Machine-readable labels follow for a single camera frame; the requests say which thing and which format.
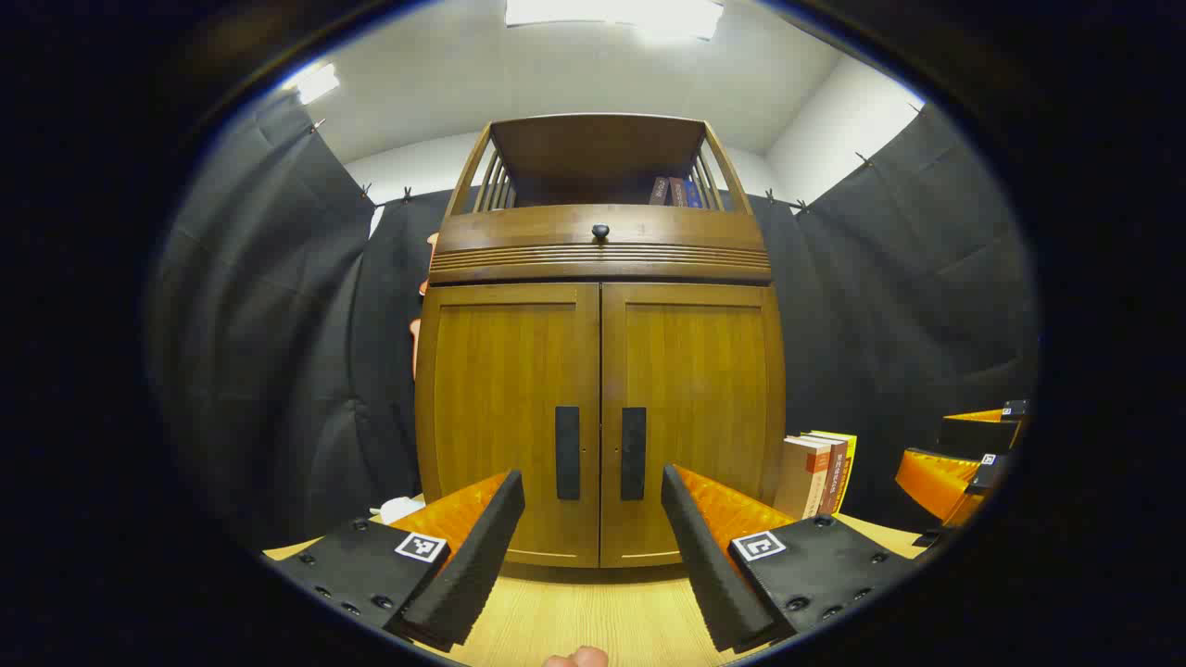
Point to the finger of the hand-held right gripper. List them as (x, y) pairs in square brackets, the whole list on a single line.
[(973, 434), (927, 480)]

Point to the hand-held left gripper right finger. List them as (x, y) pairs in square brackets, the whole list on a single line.
[(704, 565)]

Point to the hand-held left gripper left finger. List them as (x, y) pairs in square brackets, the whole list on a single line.
[(473, 565)]

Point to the wooden cabinet door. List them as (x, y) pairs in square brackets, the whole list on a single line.
[(500, 371), (695, 371)]

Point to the wooden double-door shoe cabinet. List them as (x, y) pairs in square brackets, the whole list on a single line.
[(593, 153)]

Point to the yellow book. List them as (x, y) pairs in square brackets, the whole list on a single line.
[(851, 463)]

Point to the reddish brown thick book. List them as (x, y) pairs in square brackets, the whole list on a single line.
[(838, 477)]

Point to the small white object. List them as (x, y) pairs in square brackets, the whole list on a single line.
[(400, 509)]

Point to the beige and red hardcover book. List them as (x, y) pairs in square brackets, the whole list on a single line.
[(797, 482)]

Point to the black backdrop cloth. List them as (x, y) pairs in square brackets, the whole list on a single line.
[(278, 324)]

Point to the wooden drawer with black knob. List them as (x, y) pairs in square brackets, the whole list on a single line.
[(519, 227)]

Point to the blue slim book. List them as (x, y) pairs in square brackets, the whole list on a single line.
[(694, 194)]

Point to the maroon slim book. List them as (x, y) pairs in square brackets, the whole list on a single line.
[(677, 192)]

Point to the small ceiling light panel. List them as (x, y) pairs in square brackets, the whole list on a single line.
[(317, 83)]

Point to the large ceiling light panel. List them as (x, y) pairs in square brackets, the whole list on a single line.
[(611, 13)]

